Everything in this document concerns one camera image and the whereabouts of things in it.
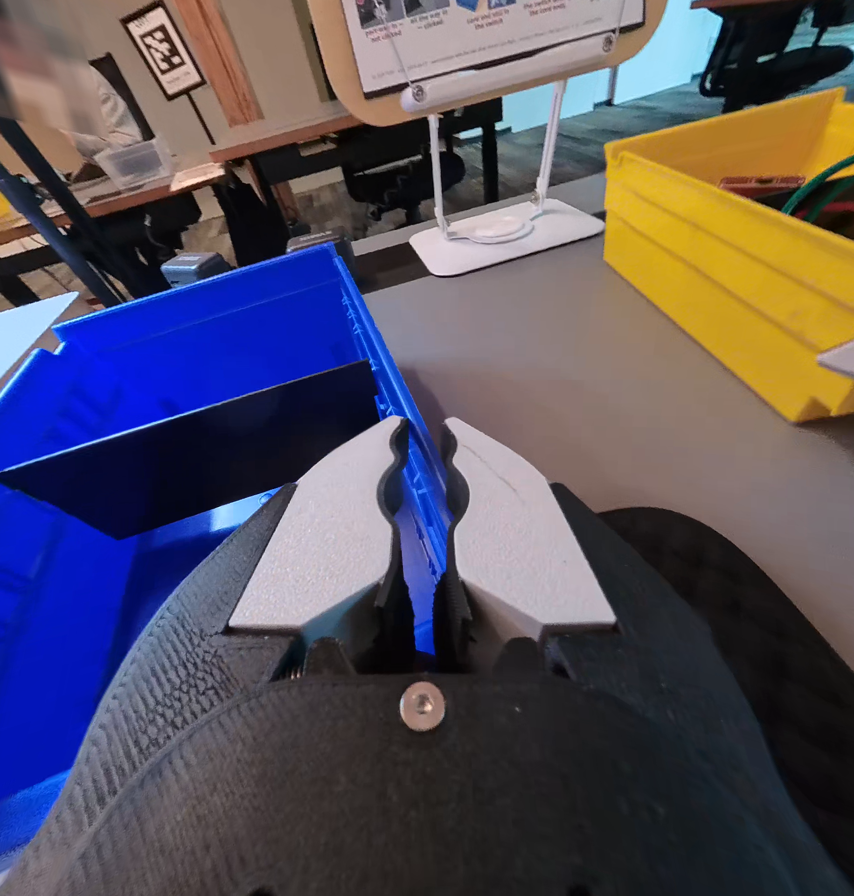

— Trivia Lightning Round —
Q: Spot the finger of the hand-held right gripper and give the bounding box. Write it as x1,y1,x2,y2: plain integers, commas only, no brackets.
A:
816,335,854,382

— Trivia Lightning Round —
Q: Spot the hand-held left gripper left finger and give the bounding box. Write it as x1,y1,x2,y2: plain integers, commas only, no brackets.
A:
227,416,418,674

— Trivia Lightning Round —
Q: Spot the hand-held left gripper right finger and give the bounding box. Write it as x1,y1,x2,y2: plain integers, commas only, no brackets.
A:
432,418,618,674

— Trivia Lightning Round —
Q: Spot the yellow plastic bin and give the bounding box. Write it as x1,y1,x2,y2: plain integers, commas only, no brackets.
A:
603,87,854,426

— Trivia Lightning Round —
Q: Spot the green ethernet cable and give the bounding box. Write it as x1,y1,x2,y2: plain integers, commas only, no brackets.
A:
781,146,854,218

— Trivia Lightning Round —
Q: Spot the red ethernet splitter box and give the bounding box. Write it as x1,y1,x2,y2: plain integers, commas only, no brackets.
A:
718,175,807,195

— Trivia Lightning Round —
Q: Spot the blue plastic bin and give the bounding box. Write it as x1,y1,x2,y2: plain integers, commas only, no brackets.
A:
0,244,452,851

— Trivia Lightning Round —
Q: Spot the black bin divider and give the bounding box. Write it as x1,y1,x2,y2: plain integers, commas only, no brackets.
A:
0,359,401,541

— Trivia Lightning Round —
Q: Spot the black foam mat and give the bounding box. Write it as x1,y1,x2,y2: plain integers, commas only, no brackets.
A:
598,506,854,896

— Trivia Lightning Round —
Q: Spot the grey electronic device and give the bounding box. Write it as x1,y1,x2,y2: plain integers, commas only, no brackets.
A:
160,252,232,291
285,231,355,258

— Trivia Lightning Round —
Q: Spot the black office chair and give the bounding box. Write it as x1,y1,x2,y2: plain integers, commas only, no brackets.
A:
341,125,467,226
698,0,854,114

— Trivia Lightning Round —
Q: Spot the wooden desk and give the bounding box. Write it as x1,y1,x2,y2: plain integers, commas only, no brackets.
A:
0,112,366,254

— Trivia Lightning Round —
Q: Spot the black tripod pole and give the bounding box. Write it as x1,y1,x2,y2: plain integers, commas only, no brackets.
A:
0,105,125,308

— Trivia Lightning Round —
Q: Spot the clear plastic container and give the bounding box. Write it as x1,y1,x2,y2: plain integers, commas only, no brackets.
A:
93,136,176,192

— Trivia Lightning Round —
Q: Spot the instruction sign board on stand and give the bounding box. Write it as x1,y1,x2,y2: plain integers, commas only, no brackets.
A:
306,0,670,279

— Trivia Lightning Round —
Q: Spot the fiducial marker sign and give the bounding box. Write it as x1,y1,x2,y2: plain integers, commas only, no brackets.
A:
119,0,219,146

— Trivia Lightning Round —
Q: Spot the wooden post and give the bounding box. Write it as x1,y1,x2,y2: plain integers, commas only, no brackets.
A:
174,0,264,128

